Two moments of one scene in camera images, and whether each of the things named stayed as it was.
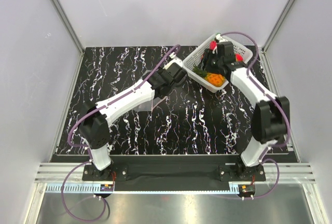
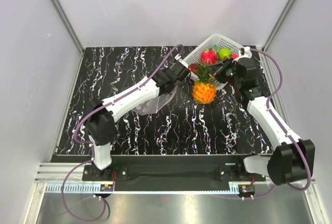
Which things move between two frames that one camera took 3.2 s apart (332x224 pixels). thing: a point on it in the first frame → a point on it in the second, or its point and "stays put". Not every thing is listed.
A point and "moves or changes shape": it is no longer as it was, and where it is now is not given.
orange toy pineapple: x=215 y=80 moves or changes shape
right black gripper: x=208 y=55 → x=217 y=69
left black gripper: x=161 y=70 stays put
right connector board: x=247 y=190 stays put
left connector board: x=106 y=187 stays put
